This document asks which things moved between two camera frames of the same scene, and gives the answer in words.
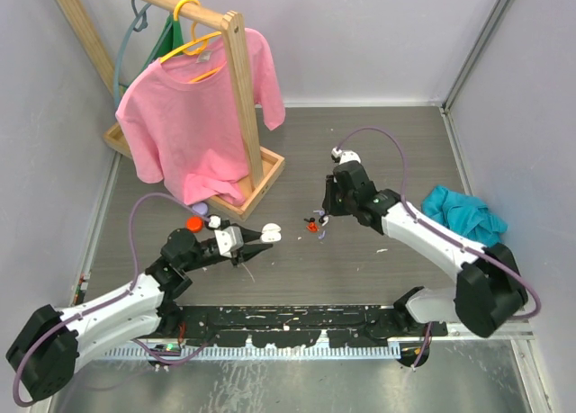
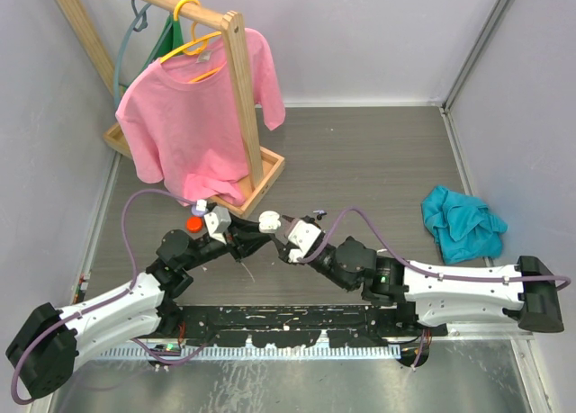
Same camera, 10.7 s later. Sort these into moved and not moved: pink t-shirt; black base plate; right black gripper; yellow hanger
Moved: right black gripper
Not moved: pink t-shirt; black base plate; yellow hanger
